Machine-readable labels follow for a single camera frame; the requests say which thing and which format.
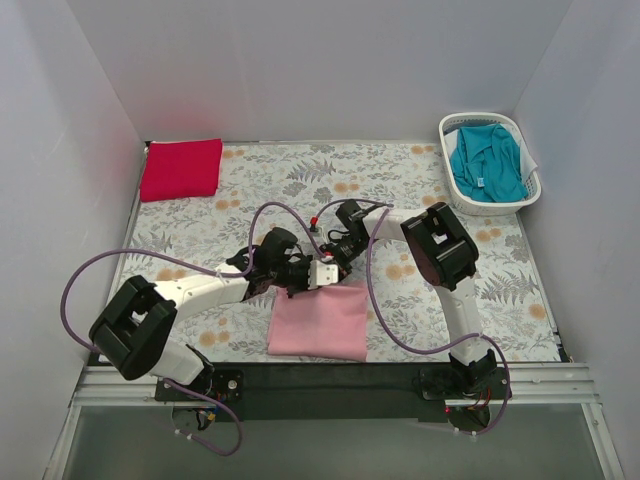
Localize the pink t shirt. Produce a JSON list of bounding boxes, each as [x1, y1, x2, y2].
[[267, 284, 368, 362]]

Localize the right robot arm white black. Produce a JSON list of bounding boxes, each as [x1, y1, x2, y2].
[[320, 199, 510, 400]]

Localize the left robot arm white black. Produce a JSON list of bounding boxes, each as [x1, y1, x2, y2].
[[89, 227, 318, 400]]

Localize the floral table mat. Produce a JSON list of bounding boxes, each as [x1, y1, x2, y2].
[[116, 143, 560, 362]]

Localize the white laundry basket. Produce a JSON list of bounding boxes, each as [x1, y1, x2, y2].
[[439, 112, 542, 216]]

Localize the folded red t shirt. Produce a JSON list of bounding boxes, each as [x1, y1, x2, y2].
[[139, 139, 224, 203]]

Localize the teal t shirt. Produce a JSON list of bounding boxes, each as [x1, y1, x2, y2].
[[449, 124, 528, 203]]

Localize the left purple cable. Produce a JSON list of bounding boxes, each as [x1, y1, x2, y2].
[[60, 201, 333, 457]]

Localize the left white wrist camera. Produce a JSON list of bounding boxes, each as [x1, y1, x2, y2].
[[308, 259, 340, 290]]

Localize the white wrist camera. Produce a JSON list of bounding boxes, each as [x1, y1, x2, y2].
[[308, 259, 340, 290], [309, 217, 329, 244]]

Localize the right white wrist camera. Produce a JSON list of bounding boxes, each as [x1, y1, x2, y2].
[[309, 217, 329, 244]]

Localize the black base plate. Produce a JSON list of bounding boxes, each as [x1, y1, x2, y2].
[[152, 360, 514, 424]]

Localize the aluminium frame rail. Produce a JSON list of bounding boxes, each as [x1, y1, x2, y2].
[[44, 362, 624, 479]]

